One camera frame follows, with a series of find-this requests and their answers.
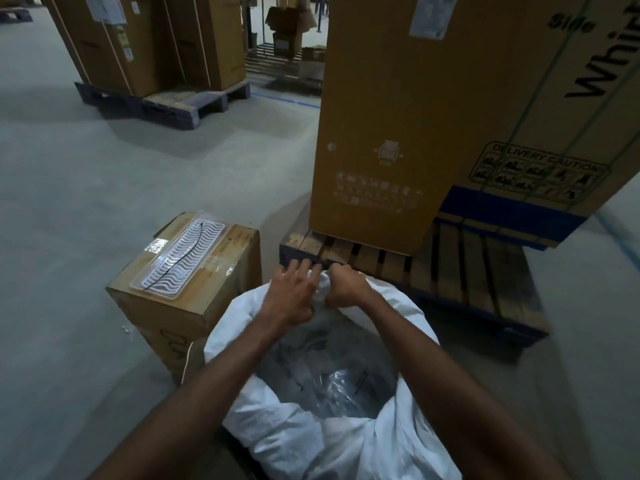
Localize person's right forearm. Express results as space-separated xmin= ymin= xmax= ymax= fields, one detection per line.
xmin=359 ymin=289 xmax=571 ymax=480

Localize clear plastic tray wavy pattern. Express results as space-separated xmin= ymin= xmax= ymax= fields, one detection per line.
xmin=129 ymin=214 xmax=229 ymax=301

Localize large white woven sack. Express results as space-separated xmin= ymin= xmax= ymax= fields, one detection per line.
xmin=203 ymin=272 xmax=463 ymax=480

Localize black cable tie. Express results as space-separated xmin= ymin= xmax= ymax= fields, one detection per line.
xmin=141 ymin=220 xmax=203 ymax=291

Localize tall plain cardboard box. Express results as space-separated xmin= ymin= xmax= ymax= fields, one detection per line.
xmin=309 ymin=0 xmax=556 ymax=257

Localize person's left forearm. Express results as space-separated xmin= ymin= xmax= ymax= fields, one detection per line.
xmin=87 ymin=314 xmax=296 ymax=480

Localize person's left hand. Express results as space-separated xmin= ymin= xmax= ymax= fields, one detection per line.
xmin=259 ymin=258 xmax=323 ymax=328

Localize dark wooden pallet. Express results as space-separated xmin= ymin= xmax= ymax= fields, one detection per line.
xmin=73 ymin=79 xmax=252 ymax=131

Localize tall strapped cardboard box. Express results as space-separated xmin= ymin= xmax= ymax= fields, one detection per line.
xmin=159 ymin=0 xmax=249 ymax=93

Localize tall cardboard box blue band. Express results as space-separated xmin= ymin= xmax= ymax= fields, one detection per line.
xmin=437 ymin=0 xmax=640 ymax=251

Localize clear plastic inner bag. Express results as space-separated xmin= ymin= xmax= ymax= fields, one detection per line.
xmin=255 ymin=314 xmax=401 ymax=421

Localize person's right hand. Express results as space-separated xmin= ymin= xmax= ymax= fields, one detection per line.
xmin=323 ymin=264 xmax=381 ymax=311

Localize plastic wrapped cardboard boxes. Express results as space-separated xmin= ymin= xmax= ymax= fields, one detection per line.
xmin=299 ymin=44 xmax=329 ymax=81

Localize small cardboard box with handwriting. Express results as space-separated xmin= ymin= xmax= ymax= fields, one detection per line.
xmin=105 ymin=211 xmax=263 ymax=385

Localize low slatted pallet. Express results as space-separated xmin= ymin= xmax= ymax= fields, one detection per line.
xmin=243 ymin=42 xmax=326 ymax=85

